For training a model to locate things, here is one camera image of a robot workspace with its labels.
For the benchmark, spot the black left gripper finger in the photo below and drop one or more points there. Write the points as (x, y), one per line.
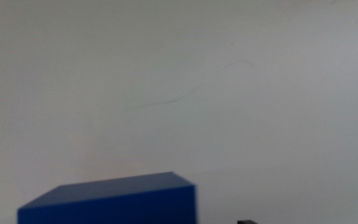
(247, 222)

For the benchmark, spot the blue cube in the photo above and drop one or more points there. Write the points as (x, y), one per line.
(110, 205)

